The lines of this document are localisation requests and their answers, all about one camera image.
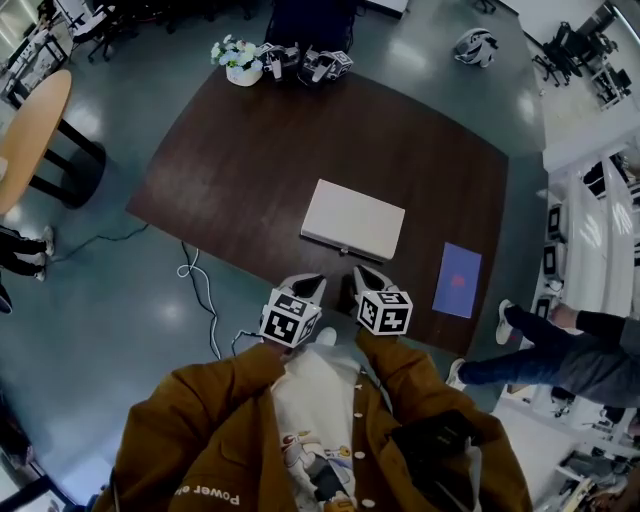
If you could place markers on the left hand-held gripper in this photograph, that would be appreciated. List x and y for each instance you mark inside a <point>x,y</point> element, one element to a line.
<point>285,322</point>

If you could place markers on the spare hand-held gripper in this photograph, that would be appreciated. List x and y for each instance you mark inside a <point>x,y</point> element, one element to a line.
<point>277,60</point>
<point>325,65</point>

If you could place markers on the black bag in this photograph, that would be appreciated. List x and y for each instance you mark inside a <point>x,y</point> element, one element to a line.
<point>5,300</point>

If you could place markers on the white printed shirt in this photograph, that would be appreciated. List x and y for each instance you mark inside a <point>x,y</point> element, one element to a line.
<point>312,400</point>

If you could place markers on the black chest device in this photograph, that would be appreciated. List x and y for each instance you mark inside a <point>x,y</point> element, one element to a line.
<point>435,432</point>

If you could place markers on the person's white shoe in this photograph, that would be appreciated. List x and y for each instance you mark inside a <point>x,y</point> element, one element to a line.
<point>327,336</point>

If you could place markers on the white flower pot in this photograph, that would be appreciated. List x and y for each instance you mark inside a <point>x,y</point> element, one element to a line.
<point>239,62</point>

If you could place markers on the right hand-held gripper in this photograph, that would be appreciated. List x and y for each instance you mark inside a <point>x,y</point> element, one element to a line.
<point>385,312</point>

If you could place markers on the person's left forearm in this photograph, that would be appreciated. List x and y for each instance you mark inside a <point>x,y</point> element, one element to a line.
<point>210,385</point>

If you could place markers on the black office chair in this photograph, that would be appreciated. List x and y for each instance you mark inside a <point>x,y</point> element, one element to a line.
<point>567,50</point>

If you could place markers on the brown jacket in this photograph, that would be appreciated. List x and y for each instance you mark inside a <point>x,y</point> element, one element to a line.
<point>190,440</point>

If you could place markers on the purple booklet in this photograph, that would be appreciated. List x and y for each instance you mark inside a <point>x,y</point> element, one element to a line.
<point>457,280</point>

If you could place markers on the dark wooden table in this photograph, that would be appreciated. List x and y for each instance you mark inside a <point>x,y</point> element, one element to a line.
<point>240,165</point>

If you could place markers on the round light wooden table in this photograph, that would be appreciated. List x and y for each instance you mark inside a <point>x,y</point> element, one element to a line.
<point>30,140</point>

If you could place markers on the white backpack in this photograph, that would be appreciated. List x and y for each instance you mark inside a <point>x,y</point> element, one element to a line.
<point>475,47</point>

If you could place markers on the person's right forearm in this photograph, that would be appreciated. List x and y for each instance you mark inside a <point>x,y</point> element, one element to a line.
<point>410,375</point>

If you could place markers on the white shelving unit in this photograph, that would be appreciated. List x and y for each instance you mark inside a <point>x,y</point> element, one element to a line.
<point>595,225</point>

